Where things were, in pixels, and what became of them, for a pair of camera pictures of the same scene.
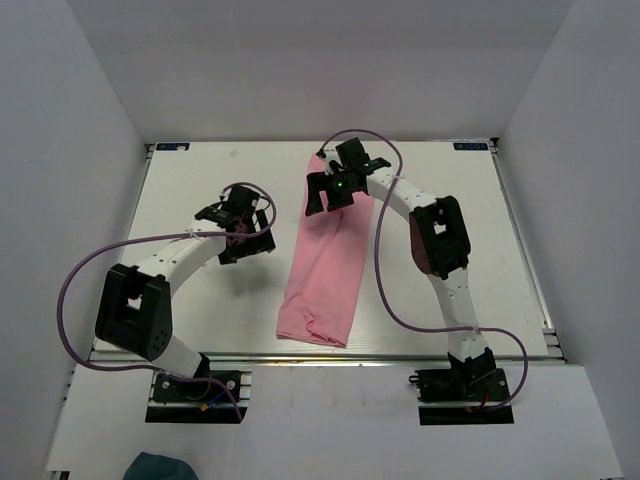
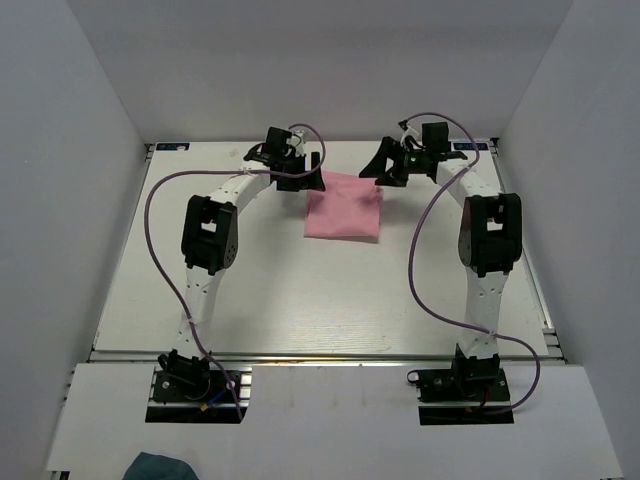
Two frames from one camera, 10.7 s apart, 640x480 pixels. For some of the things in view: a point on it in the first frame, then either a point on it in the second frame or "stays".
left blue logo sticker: (172, 146) stays
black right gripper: (319, 181) -> (377, 167)
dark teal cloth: (148, 466) stays
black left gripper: (258, 244) -> (311, 181)
